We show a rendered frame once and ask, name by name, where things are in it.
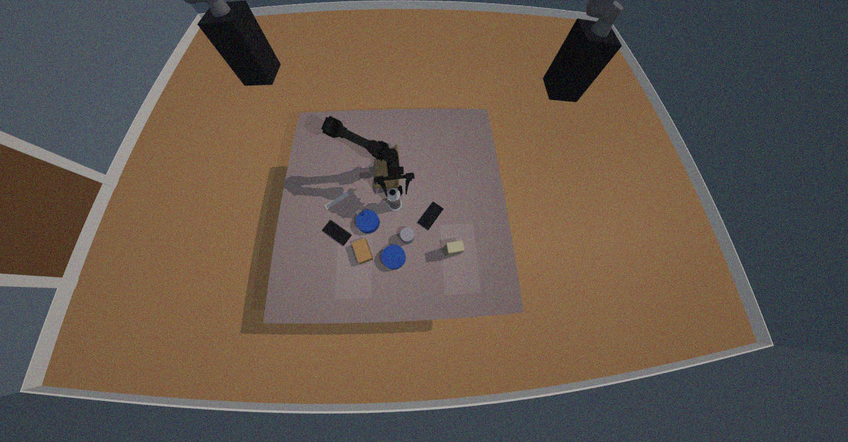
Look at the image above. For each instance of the blue short cylinder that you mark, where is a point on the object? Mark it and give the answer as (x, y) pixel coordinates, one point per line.
(393, 257)
(367, 221)

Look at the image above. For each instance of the glass french press with plunger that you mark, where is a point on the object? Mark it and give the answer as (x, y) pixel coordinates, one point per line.
(394, 200)

